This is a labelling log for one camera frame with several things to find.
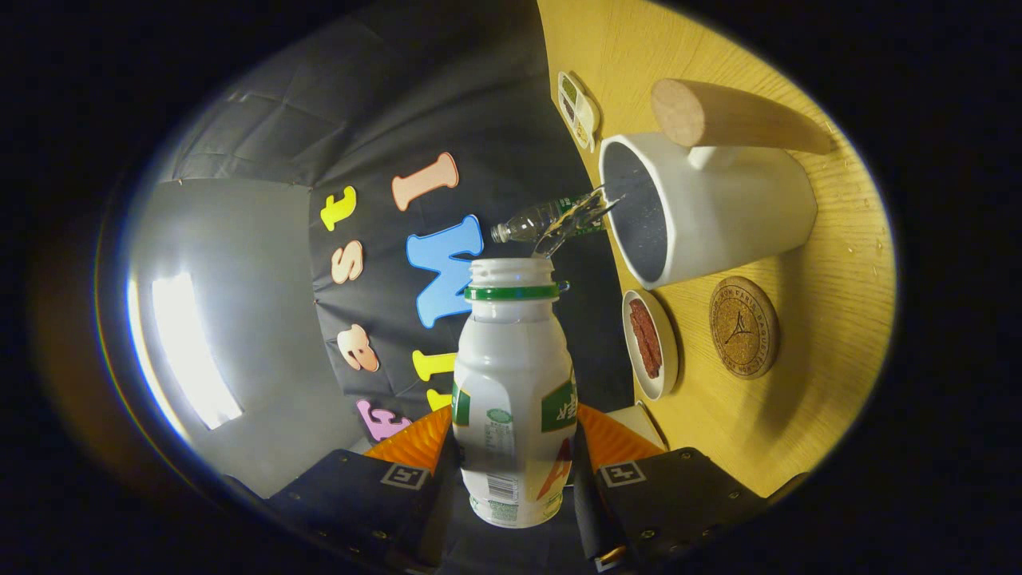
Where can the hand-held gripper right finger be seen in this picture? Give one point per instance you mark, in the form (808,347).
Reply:
(587,503)

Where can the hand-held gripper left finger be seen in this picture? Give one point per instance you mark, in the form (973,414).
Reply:
(435,511)

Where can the white juice bottle green label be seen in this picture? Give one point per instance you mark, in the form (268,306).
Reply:
(511,359)

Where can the round cork coaster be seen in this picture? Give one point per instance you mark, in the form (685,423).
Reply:
(742,327)

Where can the clear plastic water bottle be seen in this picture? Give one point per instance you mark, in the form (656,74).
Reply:
(527,224)

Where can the cream toaster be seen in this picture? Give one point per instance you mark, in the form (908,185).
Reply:
(639,419)

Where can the grey round plate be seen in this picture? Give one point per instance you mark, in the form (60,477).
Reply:
(667,351)

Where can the red meat slice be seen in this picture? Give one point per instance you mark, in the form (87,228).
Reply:
(645,339)

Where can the wooden table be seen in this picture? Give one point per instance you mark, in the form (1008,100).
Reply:
(822,319)

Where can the white divided dish with beans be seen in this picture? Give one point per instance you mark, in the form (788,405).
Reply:
(587,112)

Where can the black backdrop cloth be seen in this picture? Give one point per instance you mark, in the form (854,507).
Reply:
(495,120)

